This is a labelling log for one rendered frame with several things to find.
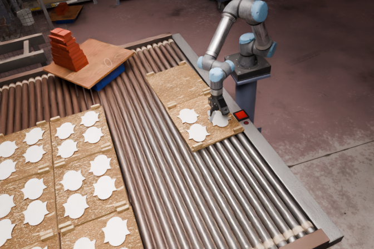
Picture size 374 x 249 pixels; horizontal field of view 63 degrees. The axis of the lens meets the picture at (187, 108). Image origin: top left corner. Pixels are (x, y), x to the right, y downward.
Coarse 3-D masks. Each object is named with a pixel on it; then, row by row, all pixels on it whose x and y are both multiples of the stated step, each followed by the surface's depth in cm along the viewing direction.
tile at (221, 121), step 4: (216, 112) 195; (220, 112) 194; (216, 116) 192; (220, 116) 192; (224, 116) 192; (216, 120) 190; (220, 120) 190; (224, 120) 190; (228, 120) 190; (216, 124) 188; (220, 124) 187; (224, 124) 187
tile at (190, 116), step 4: (180, 112) 198; (184, 112) 198; (188, 112) 198; (192, 112) 197; (180, 116) 196; (184, 116) 195; (188, 116) 195; (192, 116) 195; (196, 116) 194; (184, 120) 193; (188, 120) 193; (192, 120) 192; (196, 120) 192
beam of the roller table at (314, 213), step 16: (192, 64) 244; (208, 80) 226; (224, 96) 211; (256, 128) 187; (256, 144) 178; (272, 160) 168; (288, 176) 160; (288, 192) 155; (304, 192) 152; (304, 208) 146; (320, 208) 146; (320, 224) 140; (336, 240) 135
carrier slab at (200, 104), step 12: (204, 96) 210; (180, 108) 203; (192, 108) 202; (204, 108) 201; (180, 120) 195; (204, 120) 193; (180, 132) 187; (216, 132) 184; (228, 132) 183; (192, 144) 179; (204, 144) 178
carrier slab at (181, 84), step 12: (168, 72) 234; (180, 72) 233; (192, 72) 231; (156, 84) 224; (168, 84) 223; (180, 84) 221; (192, 84) 220; (204, 84) 219; (168, 96) 213; (180, 96) 212; (192, 96) 211
